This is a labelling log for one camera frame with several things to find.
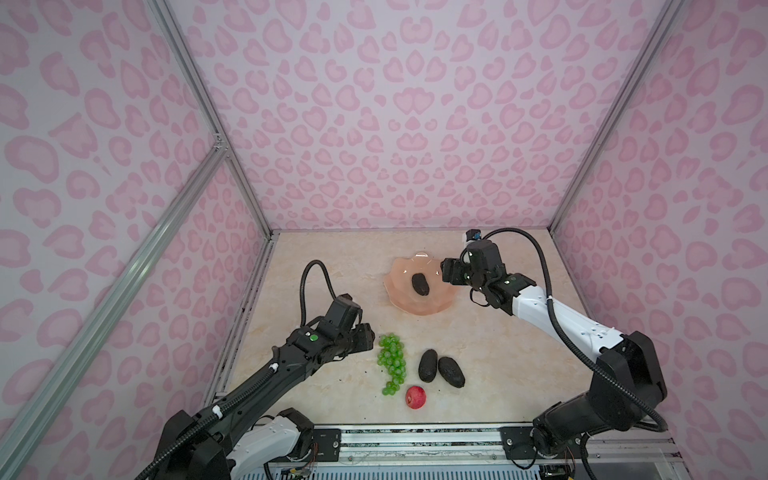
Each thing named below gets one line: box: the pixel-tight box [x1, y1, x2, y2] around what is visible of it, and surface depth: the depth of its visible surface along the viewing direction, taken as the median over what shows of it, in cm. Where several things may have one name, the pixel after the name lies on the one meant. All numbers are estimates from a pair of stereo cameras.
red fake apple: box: [405, 386, 427, 410], surface depth 79 cm
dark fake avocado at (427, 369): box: [418, 349, 438, 383], surface depth 85 cm
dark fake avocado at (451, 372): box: [438, 356, 465, 388], surface depth 82 cm
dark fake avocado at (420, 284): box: [412, 273, 430, 297], surface depth 103 cm
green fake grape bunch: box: [377, 333, 407, 396], surface depth 85 cm
